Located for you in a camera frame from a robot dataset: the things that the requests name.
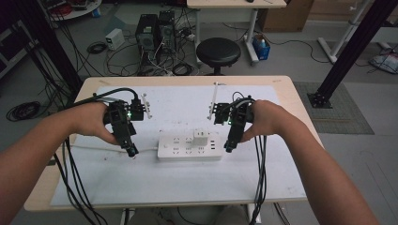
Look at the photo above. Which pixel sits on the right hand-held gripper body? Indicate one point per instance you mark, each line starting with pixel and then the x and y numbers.
pixel 237 115

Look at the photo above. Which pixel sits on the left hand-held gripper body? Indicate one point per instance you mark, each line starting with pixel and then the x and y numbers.
pixel 120 115

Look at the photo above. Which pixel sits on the white plug adapter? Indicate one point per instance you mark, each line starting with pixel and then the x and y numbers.
pixel 201 137

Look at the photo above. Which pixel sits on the white power strip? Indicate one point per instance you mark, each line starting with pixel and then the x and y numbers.
pixel 181 154

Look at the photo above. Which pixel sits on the person's right hand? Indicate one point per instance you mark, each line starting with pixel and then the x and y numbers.
pixel 269 118

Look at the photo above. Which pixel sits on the person's left hand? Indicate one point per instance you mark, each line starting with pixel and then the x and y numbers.
pixel 89 120

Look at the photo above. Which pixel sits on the black round stool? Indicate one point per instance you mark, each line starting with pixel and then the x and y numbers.
pixel 218 51

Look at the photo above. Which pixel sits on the blue box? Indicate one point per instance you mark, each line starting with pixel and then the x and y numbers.
pixel 261 50

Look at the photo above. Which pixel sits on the white power supply box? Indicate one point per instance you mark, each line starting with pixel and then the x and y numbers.
pixel 114 39

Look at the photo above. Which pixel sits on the black computer tower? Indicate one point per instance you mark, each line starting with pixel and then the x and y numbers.
pixel 167 29
pixel 146 34

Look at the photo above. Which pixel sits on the grey floor mat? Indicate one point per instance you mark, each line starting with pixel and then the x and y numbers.
pixel 344 115

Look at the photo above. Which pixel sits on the brown cardboard box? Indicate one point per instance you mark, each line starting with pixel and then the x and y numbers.
pixel 284 17

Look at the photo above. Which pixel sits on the round white table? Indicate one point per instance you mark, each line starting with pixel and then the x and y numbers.
pixel 78 11

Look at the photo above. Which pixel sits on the white metal stand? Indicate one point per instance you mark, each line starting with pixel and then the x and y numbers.
pixel 339 40

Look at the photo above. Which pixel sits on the black metal frame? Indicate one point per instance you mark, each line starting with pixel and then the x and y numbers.
pixel 47 43

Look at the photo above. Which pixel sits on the black metal post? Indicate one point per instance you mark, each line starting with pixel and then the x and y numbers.
pixel 350 50

